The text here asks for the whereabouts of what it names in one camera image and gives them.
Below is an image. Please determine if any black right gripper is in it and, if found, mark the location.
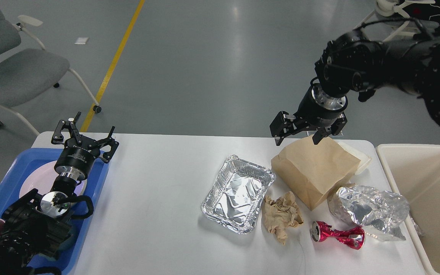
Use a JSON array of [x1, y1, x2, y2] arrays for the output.
[[269, 84, 348, 146]]

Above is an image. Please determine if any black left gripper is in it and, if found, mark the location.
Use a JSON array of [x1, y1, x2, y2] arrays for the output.
[[51, 112, 120, 181]]

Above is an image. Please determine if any pink plate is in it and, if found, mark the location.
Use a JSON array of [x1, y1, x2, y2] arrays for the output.
[[7, 161, 93, 220]]

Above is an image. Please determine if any dark green mug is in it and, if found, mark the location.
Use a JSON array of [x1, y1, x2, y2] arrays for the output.
[[42, 222, 78, 260]]

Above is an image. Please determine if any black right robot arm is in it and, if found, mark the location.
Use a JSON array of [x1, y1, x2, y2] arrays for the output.
[[270, 18, 440, 146]]

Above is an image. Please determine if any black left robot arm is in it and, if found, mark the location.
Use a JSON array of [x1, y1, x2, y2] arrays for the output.
[[0, 112, 119, 275]]

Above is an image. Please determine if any clear floor socket cover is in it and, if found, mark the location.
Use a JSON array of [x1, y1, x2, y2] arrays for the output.
[[332, 123, 345, 136]]

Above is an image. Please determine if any brown paper bag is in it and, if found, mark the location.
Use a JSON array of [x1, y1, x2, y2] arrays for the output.
[[271, 136, 361, 210]]

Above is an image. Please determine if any white foam container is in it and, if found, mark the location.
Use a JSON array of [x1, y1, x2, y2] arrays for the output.
[[338, 142, 372, 175]]

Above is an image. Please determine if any crumpled brown paper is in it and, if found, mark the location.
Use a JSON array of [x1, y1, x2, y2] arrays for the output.
[[262, 191, 304, 246]]

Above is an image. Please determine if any white paper scrap on floor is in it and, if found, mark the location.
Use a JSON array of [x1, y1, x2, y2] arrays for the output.
[[75, 37, 89, 45]]

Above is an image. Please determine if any grey office chair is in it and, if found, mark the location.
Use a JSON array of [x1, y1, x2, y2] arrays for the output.
[[0, 10, 102, 135]]

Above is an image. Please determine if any aluminium foil tray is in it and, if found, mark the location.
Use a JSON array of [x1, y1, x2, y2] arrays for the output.
[[201, 155, 276, 235]]

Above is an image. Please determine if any crushed red can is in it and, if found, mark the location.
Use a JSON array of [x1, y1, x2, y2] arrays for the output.
[[310, 221, 366, 250]]

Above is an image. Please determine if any crumpled foil and plastic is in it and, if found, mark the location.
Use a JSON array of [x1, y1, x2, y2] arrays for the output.
[[327, 185, 411, 241]]

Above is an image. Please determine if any beige plastic bin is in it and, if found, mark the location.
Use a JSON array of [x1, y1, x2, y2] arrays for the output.
[[377, 144, 440, 275]]

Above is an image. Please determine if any white wheeled chair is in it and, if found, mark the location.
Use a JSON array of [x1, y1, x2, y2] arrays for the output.
[[356, 0, 435, 42]]

